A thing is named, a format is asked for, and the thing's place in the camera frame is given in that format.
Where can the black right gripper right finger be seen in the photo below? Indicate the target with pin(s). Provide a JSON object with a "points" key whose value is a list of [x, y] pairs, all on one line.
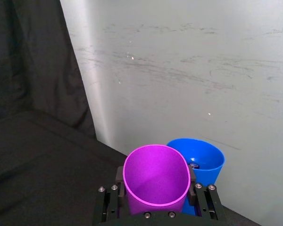
{"points": [[208, 200]]}

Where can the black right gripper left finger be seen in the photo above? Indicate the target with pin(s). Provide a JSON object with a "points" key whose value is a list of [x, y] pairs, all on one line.
{"points": [[110, 200]]}

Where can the purple plastic cup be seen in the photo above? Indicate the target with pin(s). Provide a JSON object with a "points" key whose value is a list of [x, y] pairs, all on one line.
{"points": [[155, 179]]}

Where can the blue plastic cup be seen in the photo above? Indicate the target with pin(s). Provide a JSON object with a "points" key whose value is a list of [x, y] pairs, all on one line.
{"points": [[207, 174]]}

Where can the black cloth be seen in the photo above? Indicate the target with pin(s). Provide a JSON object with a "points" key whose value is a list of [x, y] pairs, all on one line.
{"points": [[37, 141]]}

